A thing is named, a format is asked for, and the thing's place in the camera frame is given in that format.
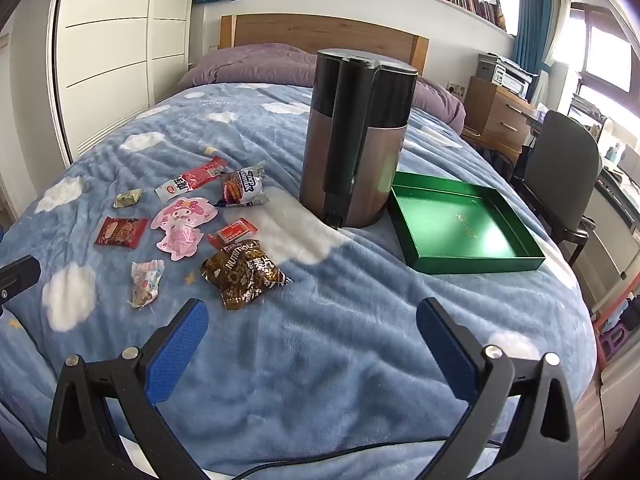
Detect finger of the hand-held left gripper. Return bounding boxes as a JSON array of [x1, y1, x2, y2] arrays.
[[0, 255, 42, 305]]

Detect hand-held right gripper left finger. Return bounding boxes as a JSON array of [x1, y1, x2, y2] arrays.
[[46, 298, 210, 480]]

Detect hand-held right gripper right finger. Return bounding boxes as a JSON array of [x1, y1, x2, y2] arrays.
[[416, 297, 581, 480]]

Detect white pastel candy packet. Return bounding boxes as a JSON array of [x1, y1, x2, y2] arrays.
[[129, 258, 166, 309]]

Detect brown crinkled snack packet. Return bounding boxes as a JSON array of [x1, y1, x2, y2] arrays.
[[201, 240, 294, 311]]

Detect red brick print snack packet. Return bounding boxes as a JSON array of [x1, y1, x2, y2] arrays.
[[95, 216, 149, 250]]

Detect green tray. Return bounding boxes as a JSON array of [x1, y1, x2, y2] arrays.
[[389, 170, 546, 275]]

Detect pink cartoon character packet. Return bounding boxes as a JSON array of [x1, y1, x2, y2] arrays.
[[150, 196, 220, 262]]

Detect small red packet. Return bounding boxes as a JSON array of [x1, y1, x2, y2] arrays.
[[207, 217, 259, 250]]

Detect red and white long packet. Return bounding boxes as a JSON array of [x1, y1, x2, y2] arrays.
[[155, 156, 228, 202]]

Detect blue and white biscuit packet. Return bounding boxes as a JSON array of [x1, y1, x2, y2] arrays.
[[216, 161, 271, 208]]

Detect purple stool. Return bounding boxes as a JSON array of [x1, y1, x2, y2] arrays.
[[602, 322, 640, 361]]

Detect white desk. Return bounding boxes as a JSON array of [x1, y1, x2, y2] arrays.
[[580, 160, 640, 311]]

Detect grey office chair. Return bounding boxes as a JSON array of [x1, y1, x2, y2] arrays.
[[510, 110, 603, 266]]

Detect white wardrobe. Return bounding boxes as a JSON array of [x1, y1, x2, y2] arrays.
[[52, 0, 206, 161]]

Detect wooden drawer cabinet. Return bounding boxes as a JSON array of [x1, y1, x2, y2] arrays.
[[462, 76, 538, 153]]

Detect grey printer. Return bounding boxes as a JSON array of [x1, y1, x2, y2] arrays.
[[475, 52, 533, 98]]

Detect purple pillow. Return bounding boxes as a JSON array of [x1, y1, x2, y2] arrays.
[[177, 42, 468, 133]]

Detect window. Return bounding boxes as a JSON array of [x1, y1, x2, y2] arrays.
[[570, 5, 640, 93]]

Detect wooden headboard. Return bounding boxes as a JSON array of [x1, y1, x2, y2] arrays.
[[220, 14, 430, 73]]

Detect black cable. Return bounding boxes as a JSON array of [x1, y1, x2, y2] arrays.
[[235, 440, 501, 480]]

